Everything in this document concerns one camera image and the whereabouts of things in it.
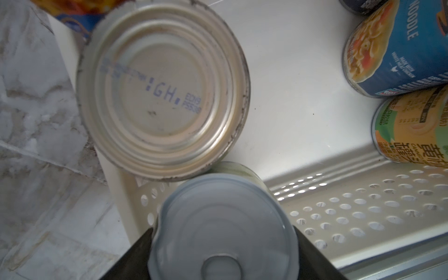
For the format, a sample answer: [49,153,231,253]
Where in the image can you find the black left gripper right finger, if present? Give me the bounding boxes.
[293,226,348,280]

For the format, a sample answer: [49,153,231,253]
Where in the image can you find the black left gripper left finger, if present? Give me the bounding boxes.
[100,227,154,280]

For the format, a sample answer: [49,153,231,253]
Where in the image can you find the light green small can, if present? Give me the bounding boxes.
[148,162,299,280]

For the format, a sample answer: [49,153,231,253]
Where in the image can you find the green peach can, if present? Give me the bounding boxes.
[372,85,448,168]

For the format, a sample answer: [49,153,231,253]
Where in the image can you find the blue tin can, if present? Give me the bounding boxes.
[76,1,251,182]
[343,1,448,98]

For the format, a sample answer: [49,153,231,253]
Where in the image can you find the tall yellow orange can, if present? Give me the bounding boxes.
[31,0,125,38]

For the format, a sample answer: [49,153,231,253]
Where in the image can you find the dark tomato tin can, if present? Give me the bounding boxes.
[339,0,387,16]

